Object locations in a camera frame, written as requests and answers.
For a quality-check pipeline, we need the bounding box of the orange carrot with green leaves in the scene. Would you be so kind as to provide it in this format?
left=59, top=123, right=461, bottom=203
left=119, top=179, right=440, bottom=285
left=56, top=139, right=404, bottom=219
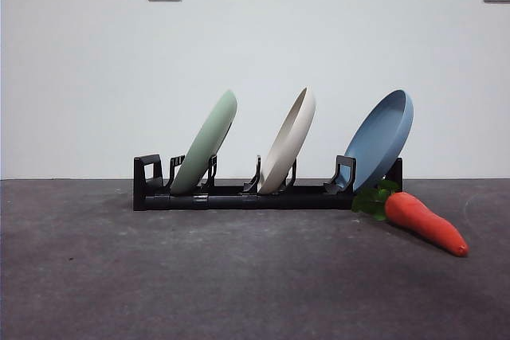
left=351, top=179, right=470, bottom=257

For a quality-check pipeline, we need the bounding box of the green round plate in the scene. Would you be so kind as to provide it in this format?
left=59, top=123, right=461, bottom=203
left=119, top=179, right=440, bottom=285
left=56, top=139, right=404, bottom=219
left=169, top=89, right=238, bottom=197

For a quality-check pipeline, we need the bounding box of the blue round plate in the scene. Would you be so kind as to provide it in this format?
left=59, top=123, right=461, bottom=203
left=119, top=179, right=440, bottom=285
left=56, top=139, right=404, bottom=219
left=343, top=89, right=414, bottom=193

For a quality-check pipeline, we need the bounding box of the beige round plate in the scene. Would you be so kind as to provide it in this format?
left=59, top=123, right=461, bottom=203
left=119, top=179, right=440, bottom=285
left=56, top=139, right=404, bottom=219
left=257, top=86, right=317, bottom=194

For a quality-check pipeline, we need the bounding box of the black plate rack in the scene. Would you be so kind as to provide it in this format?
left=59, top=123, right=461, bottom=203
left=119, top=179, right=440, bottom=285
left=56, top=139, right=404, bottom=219
left=133, top=154, right=403, bottom=212

